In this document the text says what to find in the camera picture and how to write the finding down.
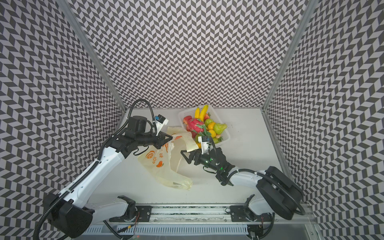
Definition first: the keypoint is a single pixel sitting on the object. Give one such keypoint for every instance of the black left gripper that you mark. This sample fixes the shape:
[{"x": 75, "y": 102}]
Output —
[{"x": 161, "y": 141}]

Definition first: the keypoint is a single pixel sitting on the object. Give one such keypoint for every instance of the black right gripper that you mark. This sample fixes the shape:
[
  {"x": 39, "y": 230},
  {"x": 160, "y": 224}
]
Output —
[{"x": 195, "y": 157}]

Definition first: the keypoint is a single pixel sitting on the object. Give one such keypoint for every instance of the yellow plastic bag orange print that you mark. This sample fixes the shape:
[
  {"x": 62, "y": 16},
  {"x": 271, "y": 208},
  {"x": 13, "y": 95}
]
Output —
[{"x": 163, "y": 164}]

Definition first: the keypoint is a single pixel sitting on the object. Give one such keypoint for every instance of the yellow lemon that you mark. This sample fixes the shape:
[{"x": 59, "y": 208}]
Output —
[{"x": 212, "y": 133}]

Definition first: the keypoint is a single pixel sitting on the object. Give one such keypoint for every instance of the green pear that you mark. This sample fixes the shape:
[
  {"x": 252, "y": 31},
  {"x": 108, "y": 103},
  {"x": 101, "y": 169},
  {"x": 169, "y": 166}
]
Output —
[{"x": 219, "y": 128}]

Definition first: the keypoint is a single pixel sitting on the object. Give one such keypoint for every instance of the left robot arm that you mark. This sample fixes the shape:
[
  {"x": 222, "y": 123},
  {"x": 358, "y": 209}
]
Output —
[{"x": 69, "y": 210}]

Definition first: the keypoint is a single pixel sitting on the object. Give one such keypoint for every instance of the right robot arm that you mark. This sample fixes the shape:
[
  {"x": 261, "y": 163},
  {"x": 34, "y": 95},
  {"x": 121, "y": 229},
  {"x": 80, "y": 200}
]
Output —
[{"x": 278, "y": 194}]

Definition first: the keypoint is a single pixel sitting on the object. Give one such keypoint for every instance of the orange fruit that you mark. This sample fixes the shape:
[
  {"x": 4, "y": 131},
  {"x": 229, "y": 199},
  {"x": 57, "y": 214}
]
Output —
[{"x": 211, "y": 125}]

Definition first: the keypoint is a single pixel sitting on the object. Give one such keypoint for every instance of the red apple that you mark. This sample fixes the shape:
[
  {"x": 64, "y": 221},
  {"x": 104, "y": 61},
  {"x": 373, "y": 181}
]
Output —
[{"x": 186, "y": 119}]

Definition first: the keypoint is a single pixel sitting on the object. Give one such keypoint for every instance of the green apple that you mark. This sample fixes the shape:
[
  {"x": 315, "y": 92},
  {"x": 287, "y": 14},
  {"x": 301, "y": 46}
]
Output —
[{"x": 208, "y": 121}]

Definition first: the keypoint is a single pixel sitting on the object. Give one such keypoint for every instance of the yellow banana bunch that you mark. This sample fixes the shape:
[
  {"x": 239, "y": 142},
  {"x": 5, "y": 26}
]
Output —
[{"x": 200, "y": 113}]

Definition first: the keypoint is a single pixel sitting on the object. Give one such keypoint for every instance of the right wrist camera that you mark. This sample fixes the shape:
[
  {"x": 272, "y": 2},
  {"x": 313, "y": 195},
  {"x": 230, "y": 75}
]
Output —
[{"x": 205, "y": 142}]

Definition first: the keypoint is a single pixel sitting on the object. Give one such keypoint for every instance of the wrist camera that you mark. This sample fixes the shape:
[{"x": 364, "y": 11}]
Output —
[
  {"x": 205, "y": 142},
  {"x": 160, "y": 122}
]

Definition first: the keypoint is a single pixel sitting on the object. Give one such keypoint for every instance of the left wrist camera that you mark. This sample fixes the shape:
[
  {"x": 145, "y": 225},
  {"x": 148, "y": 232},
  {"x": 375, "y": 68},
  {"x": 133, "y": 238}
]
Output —
[{"x": 160, "y": 122}]

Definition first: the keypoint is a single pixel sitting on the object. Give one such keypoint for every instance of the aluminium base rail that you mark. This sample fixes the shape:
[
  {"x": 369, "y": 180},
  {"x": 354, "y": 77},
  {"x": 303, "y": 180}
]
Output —
[{"x": 184, "y": 214}]

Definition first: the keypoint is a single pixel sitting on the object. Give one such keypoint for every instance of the aluminium left corner post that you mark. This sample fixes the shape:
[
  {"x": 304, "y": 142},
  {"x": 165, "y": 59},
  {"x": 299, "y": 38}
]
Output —
[{"x": 70, "y": 16}]

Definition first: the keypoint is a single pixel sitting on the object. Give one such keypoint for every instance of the aluminium corner post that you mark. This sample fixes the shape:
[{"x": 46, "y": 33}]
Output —
[
  {"x": 70, "y": 16},
  {"x": 308, "y": 12}
]

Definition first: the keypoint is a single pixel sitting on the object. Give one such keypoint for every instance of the aluminium right corner post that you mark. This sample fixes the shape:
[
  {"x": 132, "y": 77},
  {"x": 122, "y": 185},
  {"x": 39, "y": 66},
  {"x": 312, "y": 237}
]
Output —
[{"x": 308, "y": 12}]

